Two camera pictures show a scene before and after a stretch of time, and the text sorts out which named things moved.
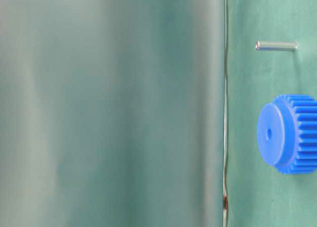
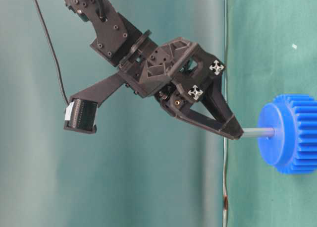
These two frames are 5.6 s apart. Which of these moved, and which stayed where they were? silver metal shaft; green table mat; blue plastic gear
Moved: silver metal shaft
Stayed: green table mat; blue plastic gear
